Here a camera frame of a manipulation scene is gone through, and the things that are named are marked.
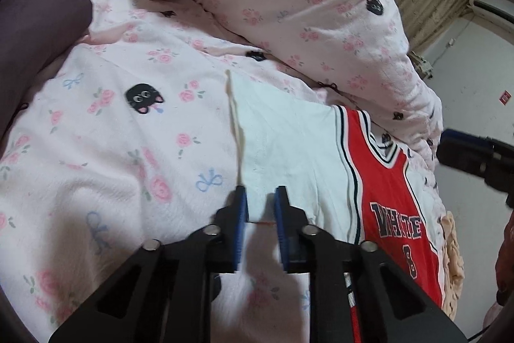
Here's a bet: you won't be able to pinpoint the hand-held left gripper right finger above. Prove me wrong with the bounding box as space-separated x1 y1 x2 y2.
274 185 468 343

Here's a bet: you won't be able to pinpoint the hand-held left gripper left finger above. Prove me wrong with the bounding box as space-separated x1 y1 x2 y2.
48 185 249 343

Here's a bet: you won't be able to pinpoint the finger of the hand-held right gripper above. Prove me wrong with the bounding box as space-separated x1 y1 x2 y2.
436 129 495 176

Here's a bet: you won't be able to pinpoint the red and white jersey shirt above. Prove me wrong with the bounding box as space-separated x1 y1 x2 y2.
226 69 447 343

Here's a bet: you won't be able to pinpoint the beige fuzzy blanket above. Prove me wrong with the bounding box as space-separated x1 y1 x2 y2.
439 210 465 321

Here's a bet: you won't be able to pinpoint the white air conditioner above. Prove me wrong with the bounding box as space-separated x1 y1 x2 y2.
468 0 514 26

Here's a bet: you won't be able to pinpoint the pink floral cat-print bed sheet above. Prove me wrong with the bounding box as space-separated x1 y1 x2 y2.
0 0 446 343

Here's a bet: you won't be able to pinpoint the dark purple pillow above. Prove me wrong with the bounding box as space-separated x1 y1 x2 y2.
0 0 94 139

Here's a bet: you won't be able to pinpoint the white wire rack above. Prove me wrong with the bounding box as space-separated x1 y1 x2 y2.
410 51 435 80

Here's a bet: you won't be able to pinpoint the black cable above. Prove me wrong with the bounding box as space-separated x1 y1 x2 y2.
468 321 496 342

